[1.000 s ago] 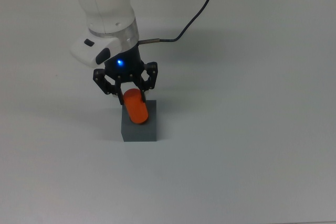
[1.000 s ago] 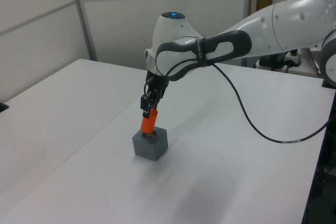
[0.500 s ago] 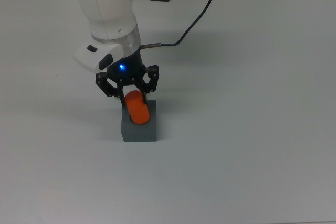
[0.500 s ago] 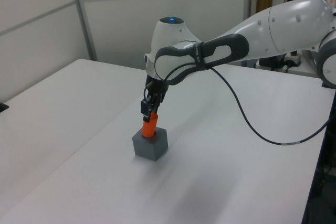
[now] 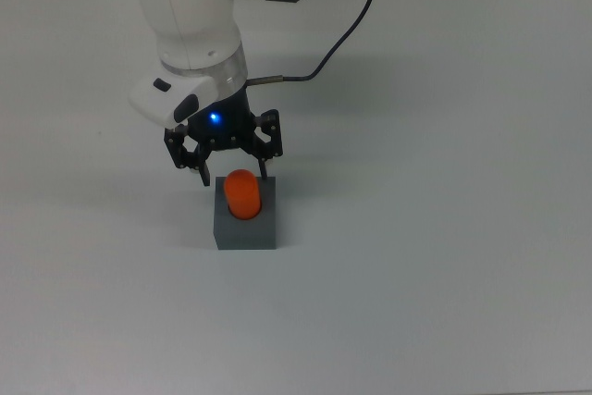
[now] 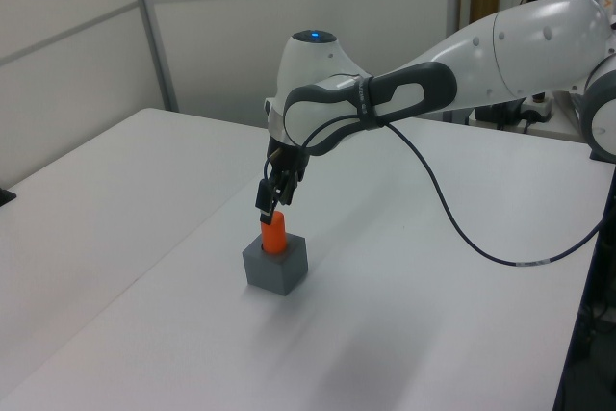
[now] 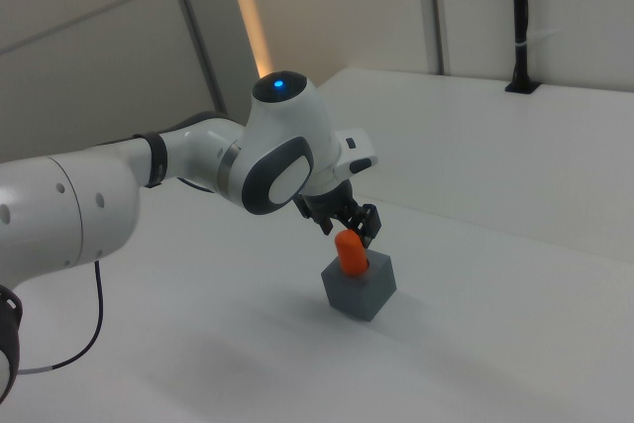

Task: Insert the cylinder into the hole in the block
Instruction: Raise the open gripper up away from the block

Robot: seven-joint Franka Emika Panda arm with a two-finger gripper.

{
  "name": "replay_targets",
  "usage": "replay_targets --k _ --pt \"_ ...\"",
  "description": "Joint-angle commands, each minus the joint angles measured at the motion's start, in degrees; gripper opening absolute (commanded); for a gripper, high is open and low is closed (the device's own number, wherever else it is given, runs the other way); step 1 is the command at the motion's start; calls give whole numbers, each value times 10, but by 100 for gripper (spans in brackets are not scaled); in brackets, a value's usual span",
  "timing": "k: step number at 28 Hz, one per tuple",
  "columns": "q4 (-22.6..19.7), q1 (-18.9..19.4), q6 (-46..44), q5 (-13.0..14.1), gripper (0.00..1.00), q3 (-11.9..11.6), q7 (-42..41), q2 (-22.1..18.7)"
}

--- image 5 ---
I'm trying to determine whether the orange cylinder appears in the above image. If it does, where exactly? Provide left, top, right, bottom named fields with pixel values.
left=223, top=168, right=264, bottom=222

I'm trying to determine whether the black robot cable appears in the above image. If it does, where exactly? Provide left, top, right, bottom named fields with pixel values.
left=246, top=0, right=380, bottom=88

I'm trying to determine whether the grey block with round hole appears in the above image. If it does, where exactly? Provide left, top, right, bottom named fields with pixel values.
left=213, top=176, right=278, bottom=252

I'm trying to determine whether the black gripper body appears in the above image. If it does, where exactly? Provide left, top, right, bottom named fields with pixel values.
left=186, top=88, right=256, bottom=152

